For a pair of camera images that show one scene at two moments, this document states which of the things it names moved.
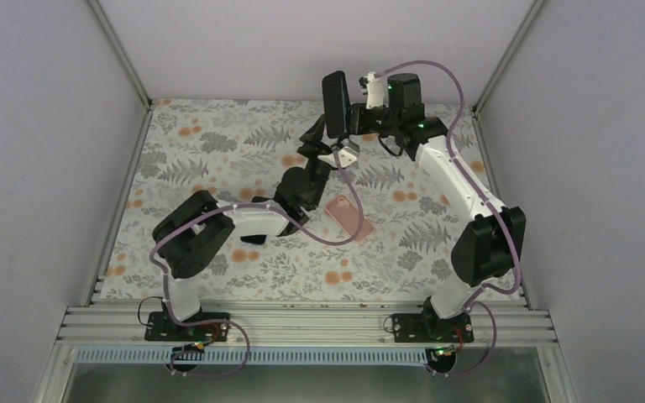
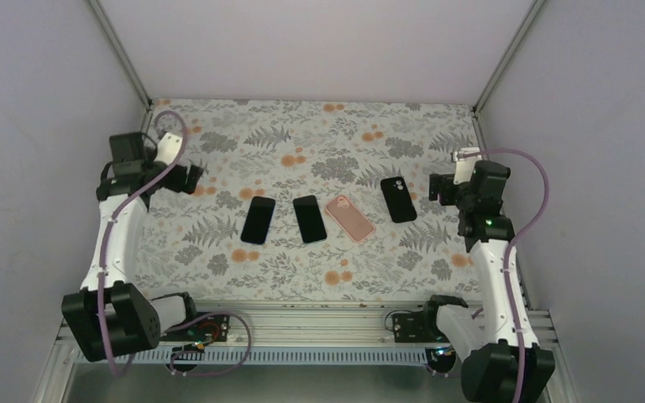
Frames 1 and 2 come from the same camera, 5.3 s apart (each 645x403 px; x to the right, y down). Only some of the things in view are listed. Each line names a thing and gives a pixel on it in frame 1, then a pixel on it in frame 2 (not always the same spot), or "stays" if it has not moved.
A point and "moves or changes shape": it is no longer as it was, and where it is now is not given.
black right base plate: x=431 y=328 stays
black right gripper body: x=361 y=127 to x=444 y=181
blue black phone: x=336 y=102 moves or changes shape
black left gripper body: x=319 y=149 to x=178 y=184
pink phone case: x=348 y=217 stays
